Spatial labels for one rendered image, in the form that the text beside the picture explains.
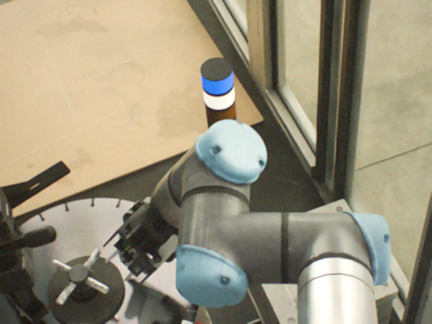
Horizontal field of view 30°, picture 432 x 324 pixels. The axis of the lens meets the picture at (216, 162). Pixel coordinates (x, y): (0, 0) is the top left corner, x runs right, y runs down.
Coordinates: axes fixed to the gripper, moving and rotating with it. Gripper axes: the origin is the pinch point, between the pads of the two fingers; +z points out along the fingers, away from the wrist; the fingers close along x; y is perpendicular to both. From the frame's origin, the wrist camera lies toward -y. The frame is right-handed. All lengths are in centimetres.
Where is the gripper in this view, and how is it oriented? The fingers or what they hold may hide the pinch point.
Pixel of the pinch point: (130, 256)
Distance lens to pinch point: 116.2
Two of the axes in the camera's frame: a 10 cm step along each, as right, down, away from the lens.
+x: 7.2, 7.0, 0.0
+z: -4.5, 4.7, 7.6
